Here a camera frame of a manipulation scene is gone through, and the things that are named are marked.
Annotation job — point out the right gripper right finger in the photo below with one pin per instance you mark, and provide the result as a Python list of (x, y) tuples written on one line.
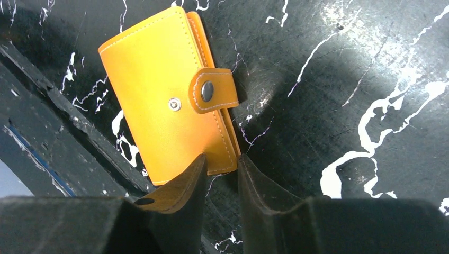
[(276, 221)]

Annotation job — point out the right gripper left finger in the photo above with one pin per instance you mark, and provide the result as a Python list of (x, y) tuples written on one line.
[(168, 220)]

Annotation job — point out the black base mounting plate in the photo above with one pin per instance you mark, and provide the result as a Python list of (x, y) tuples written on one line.
[(53, 149)]

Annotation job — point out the orange card holder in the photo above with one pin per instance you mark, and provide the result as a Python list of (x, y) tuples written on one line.
[(174, 100)]

